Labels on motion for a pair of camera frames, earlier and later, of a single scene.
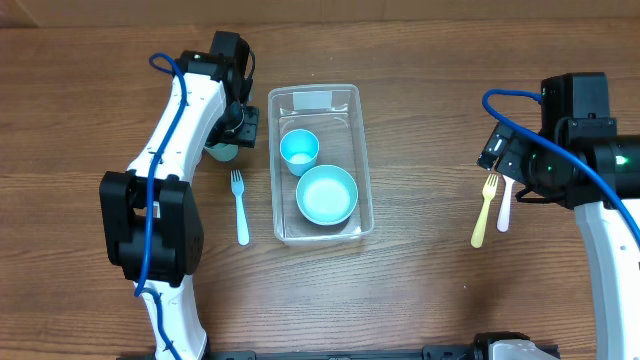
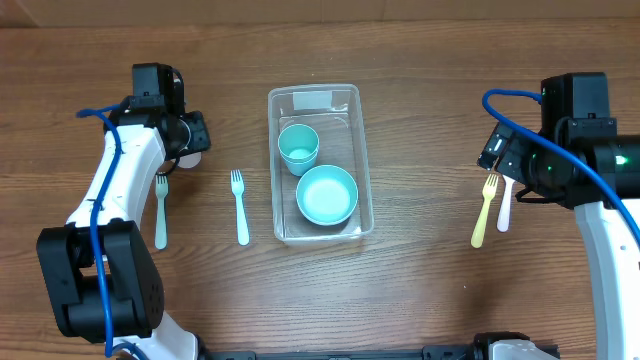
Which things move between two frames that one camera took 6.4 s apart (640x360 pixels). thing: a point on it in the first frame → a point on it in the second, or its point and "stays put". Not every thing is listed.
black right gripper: (511, 163) stays put
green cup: (223, 152) → (299, 144)
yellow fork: (488, 190) stays put
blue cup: (299, 149) stays put
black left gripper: (244, 133) → (197, 137)
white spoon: (502, 223) stays put
